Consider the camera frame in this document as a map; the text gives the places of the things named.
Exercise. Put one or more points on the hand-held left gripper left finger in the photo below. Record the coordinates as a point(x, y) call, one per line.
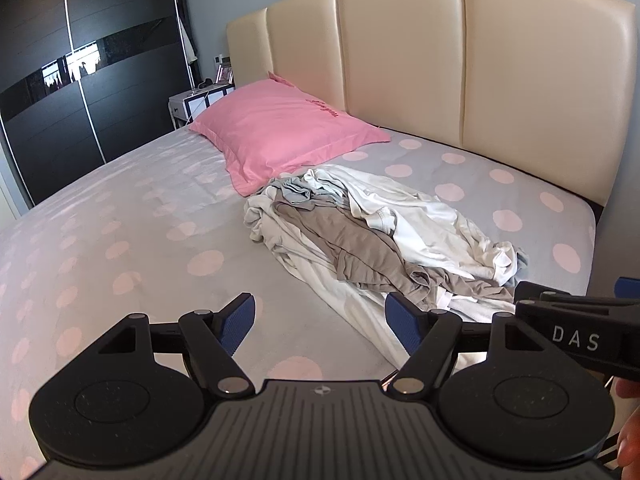
point(240, 321)

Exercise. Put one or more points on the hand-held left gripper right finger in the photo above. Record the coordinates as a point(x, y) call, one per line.
point(402, 322)

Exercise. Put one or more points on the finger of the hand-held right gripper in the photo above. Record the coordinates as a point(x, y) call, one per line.
point(531, 291)
point(629, 288)

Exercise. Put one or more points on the cream t-shirt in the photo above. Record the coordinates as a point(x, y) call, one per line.
point(345, 305)

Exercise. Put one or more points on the person's right hand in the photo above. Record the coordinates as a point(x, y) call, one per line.
point(629, 447)

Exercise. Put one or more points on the taupe garment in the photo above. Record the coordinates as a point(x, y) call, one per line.
point(340, 235)

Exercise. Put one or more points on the light blue garment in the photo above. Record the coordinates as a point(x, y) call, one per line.
point(295, 190)

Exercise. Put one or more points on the bed with pink-dotted sheet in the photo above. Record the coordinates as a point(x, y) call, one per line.
point(125, 220)

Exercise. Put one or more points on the pink pillow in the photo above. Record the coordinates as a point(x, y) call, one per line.
point(280, 130)

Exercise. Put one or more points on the white nightstand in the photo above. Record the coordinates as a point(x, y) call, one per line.
point(180, 105)

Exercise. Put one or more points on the black sliding wardrobe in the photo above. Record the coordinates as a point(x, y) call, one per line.
point(125, 110)

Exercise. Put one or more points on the cream padded headboard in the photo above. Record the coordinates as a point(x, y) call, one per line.
point(400, 60)

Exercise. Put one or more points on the picture frame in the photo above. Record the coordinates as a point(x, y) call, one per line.
point(225, 75)

